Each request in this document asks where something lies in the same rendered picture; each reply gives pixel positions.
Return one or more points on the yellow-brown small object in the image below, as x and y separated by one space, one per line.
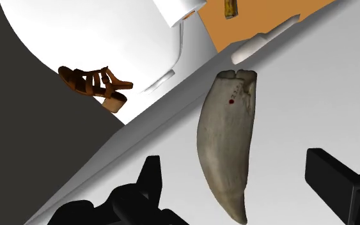
230 8

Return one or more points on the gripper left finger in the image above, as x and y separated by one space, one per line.
136 202

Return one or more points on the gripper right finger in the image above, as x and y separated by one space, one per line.
338 184

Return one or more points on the large grey-beige animal tooth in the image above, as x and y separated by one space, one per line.
225 140

